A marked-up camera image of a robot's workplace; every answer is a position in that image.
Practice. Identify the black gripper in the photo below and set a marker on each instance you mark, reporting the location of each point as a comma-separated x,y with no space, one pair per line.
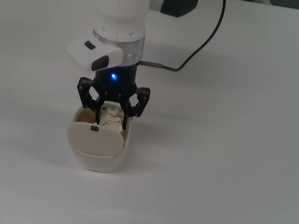
119,87

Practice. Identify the white paper trash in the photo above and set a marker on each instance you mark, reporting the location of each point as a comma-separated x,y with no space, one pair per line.
112,118

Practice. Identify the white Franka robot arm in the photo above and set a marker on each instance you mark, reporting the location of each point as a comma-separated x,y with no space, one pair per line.
121,4

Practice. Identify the cream swing bin lid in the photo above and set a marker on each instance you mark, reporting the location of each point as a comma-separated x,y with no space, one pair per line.
93,140

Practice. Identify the small white bin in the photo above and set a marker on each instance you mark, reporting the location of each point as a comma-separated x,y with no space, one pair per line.
100,164

